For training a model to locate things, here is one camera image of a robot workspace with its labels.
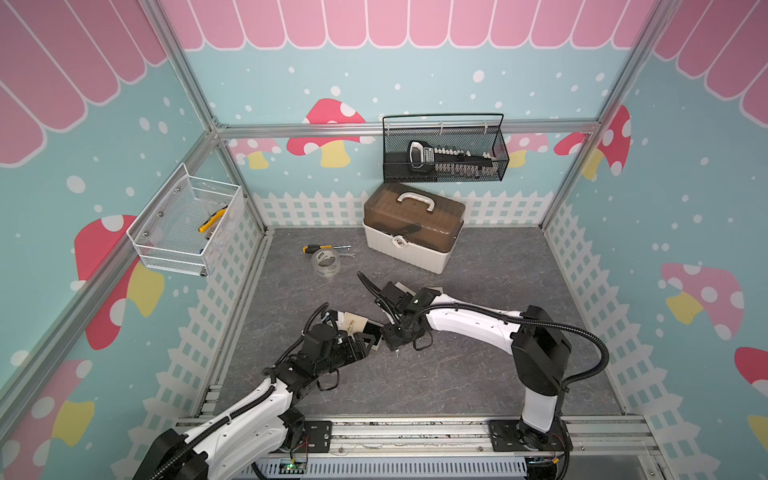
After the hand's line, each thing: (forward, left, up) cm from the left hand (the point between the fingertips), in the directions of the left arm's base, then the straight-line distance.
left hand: (368, 348), depth 83 cm
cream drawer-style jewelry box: (+9, +5, -4) cm, 11 cm away
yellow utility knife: (+21, +41, +26) cm, 53 cm away
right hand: (+3, -7, 0) cm, 8 cm away
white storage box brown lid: (+35, -12, +13) cm, 39 cm away
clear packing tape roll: (+34, +18, -6) cm, 39 cm away
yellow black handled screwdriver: (+39, +25, -4) cm, 47 cm away
